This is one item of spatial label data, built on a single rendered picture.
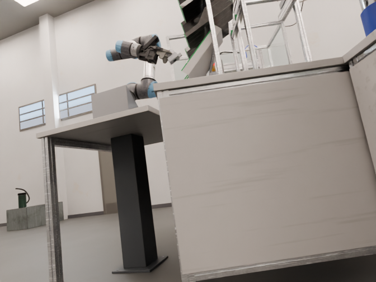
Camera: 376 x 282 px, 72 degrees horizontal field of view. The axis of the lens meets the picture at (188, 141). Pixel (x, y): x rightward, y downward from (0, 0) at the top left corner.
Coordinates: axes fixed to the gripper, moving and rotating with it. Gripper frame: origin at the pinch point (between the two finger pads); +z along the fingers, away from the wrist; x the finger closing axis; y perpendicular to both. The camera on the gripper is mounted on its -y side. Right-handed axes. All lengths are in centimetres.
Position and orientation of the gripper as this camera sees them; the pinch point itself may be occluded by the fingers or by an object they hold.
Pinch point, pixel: (171, 53)
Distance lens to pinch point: 162.0
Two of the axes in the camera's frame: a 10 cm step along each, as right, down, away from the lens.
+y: -2.8, 9.6, -0.8
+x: -1.7, -1.3, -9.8
